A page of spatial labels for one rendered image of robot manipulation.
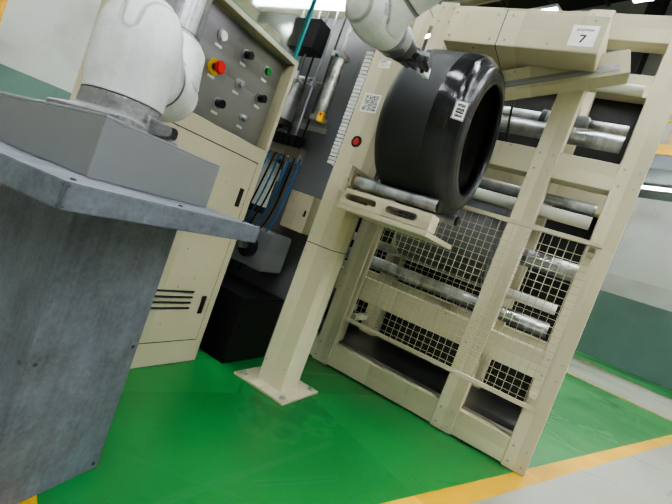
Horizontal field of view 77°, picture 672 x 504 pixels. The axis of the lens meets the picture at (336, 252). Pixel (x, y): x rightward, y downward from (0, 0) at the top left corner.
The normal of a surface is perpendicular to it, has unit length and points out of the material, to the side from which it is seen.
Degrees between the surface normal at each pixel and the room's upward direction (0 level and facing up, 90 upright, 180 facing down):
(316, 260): 90
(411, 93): 85
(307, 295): 90
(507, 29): 90
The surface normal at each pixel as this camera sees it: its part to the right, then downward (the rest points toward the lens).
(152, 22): 0.59, -0.07
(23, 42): 0.59, 0.26
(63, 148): -0.34, -0.07
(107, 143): 0.88, 0.34
